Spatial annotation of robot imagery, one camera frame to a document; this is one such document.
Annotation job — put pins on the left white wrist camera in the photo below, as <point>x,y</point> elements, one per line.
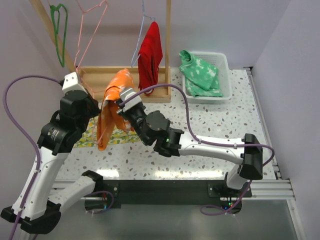
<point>72,82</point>

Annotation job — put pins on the green tie-dye trousers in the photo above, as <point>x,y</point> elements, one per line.
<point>201,77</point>

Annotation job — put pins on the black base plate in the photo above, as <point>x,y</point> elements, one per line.
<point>163,192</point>

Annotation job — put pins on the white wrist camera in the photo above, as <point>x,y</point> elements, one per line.
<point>128,98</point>
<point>72,82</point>

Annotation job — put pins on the lemon print cloth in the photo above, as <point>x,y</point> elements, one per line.
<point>89,137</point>

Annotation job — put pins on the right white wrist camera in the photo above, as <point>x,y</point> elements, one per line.
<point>128,98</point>

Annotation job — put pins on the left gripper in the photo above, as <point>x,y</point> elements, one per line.
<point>96,109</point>

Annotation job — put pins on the blue wire hanger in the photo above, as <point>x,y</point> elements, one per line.
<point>135,55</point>

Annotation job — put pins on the orange tie-dye trousers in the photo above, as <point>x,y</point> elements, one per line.
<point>108,118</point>

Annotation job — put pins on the red trousers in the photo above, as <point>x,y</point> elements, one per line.
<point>150,57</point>

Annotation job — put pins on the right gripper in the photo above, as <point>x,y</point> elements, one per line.
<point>126,112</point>

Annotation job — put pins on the wooden clothes rack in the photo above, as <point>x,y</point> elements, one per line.
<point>159,95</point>

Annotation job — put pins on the white plastic basket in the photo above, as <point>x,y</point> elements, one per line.
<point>220,61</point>

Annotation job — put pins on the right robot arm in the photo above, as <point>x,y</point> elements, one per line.
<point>155,130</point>

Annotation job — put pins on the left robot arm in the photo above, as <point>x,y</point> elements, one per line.
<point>36,211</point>

